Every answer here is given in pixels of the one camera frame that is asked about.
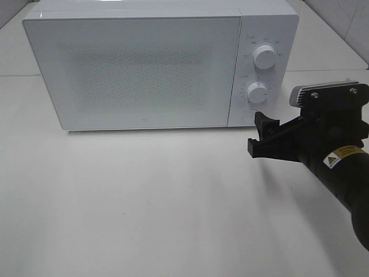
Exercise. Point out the white timer knob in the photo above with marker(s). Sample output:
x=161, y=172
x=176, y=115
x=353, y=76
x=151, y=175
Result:
x=257, y=92

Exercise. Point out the upper white power knob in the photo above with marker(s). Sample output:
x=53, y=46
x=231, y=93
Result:
x=264, y=56

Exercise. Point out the round white door button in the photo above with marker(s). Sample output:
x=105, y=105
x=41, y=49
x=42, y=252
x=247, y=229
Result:
x=248, y=117

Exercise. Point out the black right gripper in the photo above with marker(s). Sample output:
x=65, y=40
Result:
x=330, y=140

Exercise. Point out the white microwave door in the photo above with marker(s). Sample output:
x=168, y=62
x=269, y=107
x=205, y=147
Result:
x=137, y=73

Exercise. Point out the white microwave oven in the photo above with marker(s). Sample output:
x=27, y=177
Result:
x=273, y=22

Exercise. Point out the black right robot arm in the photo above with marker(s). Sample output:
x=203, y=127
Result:
x=351, y=190

